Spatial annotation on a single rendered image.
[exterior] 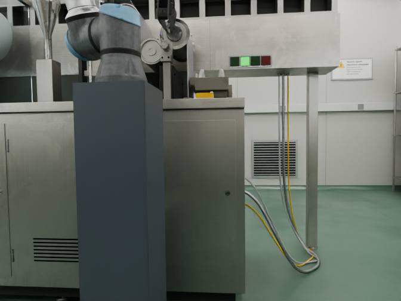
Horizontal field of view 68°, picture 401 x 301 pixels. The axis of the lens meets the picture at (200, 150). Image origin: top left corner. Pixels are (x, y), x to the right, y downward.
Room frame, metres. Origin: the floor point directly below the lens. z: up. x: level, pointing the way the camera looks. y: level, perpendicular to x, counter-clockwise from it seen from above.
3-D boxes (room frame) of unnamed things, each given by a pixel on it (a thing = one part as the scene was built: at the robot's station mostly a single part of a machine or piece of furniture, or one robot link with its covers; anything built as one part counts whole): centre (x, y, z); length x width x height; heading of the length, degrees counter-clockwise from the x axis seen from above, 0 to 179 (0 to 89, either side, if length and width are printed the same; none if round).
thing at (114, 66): (0.89, 0.23, 0.95); 0.15 x 0.15 x 0.10
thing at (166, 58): (1.44, 0.16, 1.05); 0.06 x 0.05 x 0.31; 175
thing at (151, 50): (1.61, 0.23, 1.18); 0.26 x 0.12 x 0.12; 175
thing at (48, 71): (1.65, 0.83, 1.19); 0.14 x 0.14 x 0.57
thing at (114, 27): (0.90, 0.24, 1.07); 0.13 x 0.12 x 0.14; 55
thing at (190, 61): (1.59, 0.05, 1.09); 0.23 x 0.01 x 0.18; 175
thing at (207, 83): (1.62, -0.08, 1.00); 0.40 x 0.16 x 0.06; 175
